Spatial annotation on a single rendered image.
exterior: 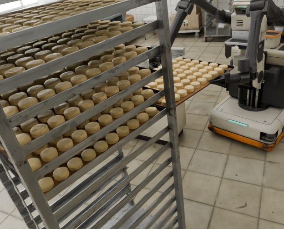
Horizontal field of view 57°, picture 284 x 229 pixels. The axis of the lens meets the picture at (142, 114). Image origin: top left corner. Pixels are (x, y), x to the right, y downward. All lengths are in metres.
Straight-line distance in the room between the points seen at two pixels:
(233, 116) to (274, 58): 0.59
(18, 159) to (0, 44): 0.28
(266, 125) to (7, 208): 2.28
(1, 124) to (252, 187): 1.91
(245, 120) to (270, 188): 0.60
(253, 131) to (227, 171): 0.43
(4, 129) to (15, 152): 0.07
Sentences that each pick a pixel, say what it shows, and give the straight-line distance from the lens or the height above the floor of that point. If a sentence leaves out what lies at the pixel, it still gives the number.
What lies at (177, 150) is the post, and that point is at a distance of 1.22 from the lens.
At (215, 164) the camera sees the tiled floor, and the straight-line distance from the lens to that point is 2.40.
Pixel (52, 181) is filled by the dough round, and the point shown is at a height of 1.06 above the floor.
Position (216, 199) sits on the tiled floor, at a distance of 2.13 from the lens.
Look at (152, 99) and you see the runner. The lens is 1.02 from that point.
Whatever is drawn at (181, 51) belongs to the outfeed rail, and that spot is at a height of 0.88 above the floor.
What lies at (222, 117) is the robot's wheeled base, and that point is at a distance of 2.53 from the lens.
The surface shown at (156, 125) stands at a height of 0.25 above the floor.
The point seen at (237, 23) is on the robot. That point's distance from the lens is 2.23.
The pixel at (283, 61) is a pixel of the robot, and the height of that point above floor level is 0.74.
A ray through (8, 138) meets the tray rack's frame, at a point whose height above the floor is 1.30.
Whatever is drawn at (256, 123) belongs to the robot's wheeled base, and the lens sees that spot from 2.44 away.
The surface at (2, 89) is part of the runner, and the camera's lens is 0.69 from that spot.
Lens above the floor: 1.62
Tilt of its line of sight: 31 degrees down
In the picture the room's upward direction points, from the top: 9 degrees counter-clockwise
